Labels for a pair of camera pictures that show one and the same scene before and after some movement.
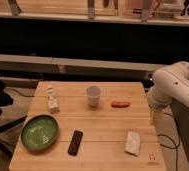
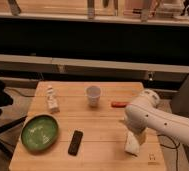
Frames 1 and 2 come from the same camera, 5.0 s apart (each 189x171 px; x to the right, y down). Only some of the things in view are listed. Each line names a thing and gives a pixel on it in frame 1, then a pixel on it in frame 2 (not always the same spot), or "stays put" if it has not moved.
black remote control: [75, 142] stays put
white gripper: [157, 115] -> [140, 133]
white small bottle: [52, 99] stays put
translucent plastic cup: [94, 94] stays put
